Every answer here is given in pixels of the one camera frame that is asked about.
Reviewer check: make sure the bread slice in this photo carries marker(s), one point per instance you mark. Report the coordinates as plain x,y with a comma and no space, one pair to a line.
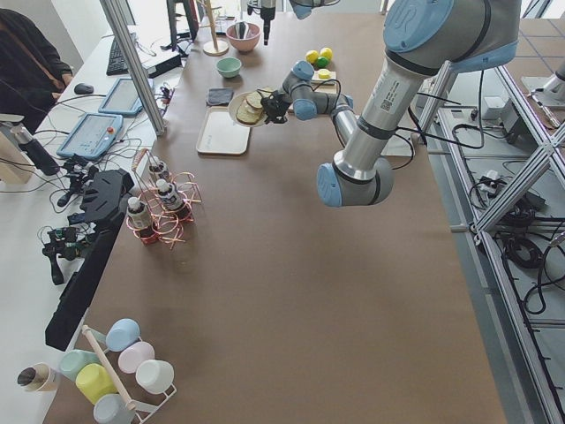
248,115
254,99

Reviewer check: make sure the pink cup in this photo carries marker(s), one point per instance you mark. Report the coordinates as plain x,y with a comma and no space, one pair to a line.
132,357

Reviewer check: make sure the green lime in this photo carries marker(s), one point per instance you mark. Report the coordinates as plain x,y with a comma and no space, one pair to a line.
322,62

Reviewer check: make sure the dark drink bottle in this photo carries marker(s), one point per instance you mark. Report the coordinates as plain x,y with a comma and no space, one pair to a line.
158,170
169,195
138,213

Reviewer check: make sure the yellow lemon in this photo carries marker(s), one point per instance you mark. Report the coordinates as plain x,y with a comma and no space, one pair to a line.
327,53
311,56

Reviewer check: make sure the black computer mouse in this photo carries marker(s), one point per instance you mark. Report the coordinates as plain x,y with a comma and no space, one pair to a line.
83,89

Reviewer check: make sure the black bracket panel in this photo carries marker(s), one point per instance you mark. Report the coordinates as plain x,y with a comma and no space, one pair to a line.
104,203

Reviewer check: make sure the grey folded cloth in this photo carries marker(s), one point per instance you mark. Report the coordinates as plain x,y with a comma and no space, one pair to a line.
219,96

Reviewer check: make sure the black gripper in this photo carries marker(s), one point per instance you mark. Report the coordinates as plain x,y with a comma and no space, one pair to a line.
276,104

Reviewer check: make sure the pink bowl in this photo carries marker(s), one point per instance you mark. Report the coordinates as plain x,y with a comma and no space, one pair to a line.
247,45

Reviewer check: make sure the copper wire bottle rack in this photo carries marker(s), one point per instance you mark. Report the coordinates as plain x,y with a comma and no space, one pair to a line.
167,227

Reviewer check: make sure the cream rectangular tray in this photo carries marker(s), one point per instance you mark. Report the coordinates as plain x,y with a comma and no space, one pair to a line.
220,135

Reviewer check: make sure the black bottle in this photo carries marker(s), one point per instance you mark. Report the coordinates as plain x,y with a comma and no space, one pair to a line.
35,151

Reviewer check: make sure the yellow cup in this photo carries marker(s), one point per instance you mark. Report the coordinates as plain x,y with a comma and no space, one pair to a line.
93,382

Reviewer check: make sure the green cup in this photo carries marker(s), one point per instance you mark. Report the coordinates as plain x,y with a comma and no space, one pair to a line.
74,361

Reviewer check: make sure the white cup rack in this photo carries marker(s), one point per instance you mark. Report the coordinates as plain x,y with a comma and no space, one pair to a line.
144,404

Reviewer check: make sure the person in black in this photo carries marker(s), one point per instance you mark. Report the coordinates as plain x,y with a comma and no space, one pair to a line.
33,75

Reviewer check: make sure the wooden stand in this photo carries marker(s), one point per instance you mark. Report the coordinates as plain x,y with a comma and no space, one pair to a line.
214,47

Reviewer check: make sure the half lemon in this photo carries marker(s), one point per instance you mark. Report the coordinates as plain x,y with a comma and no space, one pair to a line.
324,74

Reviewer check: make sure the green bowl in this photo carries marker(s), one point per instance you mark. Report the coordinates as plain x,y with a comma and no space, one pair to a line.
229,67

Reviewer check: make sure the black keyboard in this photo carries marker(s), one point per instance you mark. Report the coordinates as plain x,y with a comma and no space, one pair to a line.
116,63

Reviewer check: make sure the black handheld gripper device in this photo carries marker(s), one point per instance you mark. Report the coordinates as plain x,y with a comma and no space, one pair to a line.
59,247

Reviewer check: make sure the white cup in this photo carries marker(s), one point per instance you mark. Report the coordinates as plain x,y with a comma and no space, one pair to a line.
155,376

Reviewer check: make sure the blue teach pendant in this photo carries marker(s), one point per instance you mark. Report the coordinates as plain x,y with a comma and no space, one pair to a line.
122,99
92,136

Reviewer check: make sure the white round plate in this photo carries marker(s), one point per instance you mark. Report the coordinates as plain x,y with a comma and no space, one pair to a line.
234,104

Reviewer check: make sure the aluminium frame post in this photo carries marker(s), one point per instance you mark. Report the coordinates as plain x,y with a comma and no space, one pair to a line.
119,27

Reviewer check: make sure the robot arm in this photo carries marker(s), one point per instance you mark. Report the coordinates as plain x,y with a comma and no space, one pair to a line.
303,8
419,37

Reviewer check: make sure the wooden cutting board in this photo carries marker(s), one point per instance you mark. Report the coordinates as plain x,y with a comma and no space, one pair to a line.
324,85

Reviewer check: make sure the paper cup with metal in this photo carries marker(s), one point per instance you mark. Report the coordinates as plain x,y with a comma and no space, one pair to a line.
38,377

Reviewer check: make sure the metal ice scoop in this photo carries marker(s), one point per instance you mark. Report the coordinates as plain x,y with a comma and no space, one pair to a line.
242,30

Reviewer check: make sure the grey blue cup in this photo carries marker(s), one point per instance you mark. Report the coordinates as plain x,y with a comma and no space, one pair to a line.
111,409

